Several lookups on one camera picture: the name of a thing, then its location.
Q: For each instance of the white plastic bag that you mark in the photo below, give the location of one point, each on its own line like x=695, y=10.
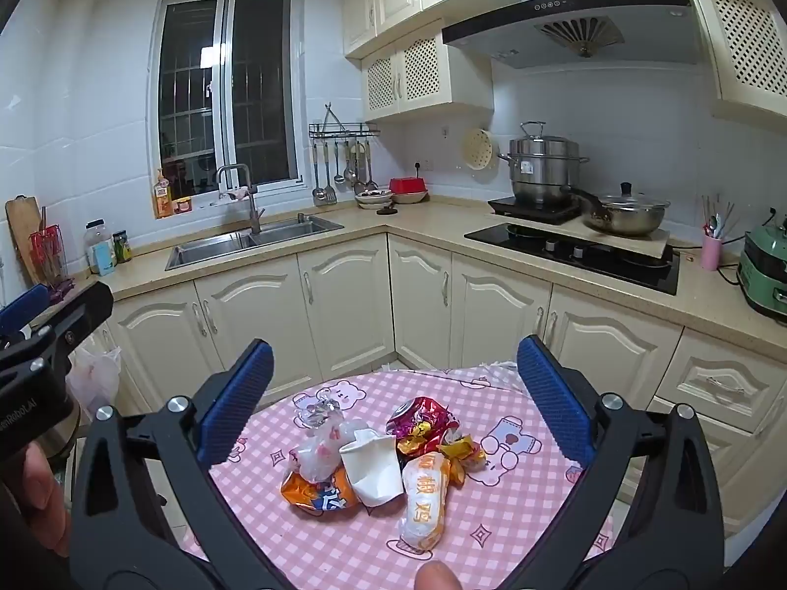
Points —
x=323, y=452

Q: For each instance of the clear jar with black lid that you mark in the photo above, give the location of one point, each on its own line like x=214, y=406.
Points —
x=99, y=249

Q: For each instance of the orange bottle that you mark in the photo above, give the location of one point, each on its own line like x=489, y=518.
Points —
x=163, y=196

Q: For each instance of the bowl with dark food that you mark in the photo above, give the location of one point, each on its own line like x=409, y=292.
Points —
x=374, y=198

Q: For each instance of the sliding window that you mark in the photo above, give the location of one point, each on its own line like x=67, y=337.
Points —
x=227, y=92

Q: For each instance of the steel steamer pot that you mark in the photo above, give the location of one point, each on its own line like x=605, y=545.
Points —
x=541, y=172

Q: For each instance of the black range hood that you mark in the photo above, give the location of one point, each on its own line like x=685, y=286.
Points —
x=553, y=37

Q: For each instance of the clear plastic wrapper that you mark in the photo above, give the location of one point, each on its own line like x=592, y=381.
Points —
x=318, y=412

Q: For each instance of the cream base cabinets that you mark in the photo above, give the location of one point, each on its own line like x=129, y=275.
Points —
x=350, y=313

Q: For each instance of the red foil snack wrapper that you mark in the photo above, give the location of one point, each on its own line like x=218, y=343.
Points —
x=424, y=415

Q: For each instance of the person's left hand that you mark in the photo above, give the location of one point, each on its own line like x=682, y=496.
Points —
x=46, y=491

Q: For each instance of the large lattice door wall cabinet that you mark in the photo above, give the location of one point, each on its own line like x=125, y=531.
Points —
x=744, y=43

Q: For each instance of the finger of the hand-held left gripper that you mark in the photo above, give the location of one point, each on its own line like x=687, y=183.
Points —
x=24, y=307
x=80, y=319

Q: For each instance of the steel double sink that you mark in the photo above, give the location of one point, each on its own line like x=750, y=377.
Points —
x=246, y=246

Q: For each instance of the crushed white paper cup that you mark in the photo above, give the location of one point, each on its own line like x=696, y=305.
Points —
x=372, y=470

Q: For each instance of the black wall utensil rack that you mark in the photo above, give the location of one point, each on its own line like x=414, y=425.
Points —
x=344, y=130

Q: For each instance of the beige board under pan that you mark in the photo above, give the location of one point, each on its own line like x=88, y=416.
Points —
x=652, y=244

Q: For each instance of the pink checked tablecloth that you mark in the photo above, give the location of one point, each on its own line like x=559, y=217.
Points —
x=504, y=522

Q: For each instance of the small green jar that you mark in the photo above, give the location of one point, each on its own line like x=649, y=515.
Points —
x=122, y=249

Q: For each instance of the crimson gold candy wrapper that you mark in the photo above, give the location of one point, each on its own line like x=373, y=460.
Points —
x=418, y=439

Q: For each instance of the black induction cooker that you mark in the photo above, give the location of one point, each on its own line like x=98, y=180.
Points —
x=510, y=209

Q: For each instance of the green electric cooker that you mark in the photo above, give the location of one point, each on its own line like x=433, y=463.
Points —
x=765, y=270

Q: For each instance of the yellow candy wrapper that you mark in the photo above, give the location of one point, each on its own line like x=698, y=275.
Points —
x=461, y=455

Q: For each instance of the black glass gas hob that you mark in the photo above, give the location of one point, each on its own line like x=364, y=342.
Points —
x=553, y=252

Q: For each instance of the cream round colander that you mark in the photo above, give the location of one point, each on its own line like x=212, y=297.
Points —
x=479, y=149

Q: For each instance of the red transparent knife holder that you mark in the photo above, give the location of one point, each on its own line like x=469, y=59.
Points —
x=49, y=258

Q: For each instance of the large cream cabinet drawer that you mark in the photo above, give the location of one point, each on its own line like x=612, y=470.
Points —
x=719, y=375

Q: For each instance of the slotted steel turner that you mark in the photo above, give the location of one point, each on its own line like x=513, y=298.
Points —
x=324, y=193

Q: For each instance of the steel ladle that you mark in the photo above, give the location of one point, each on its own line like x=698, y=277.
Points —
x=339, y=175

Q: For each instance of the wall power outlet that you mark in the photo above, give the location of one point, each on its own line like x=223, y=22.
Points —
x=423, y=167

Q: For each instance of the pink utensil holder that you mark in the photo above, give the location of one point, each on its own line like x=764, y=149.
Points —
x=710, y=255

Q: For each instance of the orange white snack packet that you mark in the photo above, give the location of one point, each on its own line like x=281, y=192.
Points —
x=424, y=504

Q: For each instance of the steel kitchen faucet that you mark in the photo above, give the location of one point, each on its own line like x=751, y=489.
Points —
x=252, y=209

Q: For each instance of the red food container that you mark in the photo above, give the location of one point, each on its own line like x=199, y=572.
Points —
x=407, y=186

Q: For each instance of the orange blue snack packet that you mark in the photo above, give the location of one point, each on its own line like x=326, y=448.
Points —
x=307, y=491

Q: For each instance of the steel pan with lid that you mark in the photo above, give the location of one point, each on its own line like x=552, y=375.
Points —
x=627, y=215

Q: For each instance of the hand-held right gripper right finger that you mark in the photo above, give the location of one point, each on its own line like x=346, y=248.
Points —
x=553, y=399

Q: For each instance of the medium cream cabinet drawer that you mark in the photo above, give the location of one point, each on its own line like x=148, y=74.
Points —
x=731, y=452

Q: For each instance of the wooden cutting board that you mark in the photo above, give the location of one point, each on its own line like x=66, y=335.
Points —
x=21, y=227

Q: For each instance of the thin hanging plastic bag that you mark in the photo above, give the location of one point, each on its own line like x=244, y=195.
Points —
x=95, y=381

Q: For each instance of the person's right hand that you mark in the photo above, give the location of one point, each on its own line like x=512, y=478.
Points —
x=438, y=576

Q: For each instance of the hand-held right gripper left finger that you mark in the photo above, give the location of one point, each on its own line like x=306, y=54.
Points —
x=237, y=405

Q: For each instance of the small lattice door wall cabinet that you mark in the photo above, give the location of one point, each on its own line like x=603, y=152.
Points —
x=430, y=74

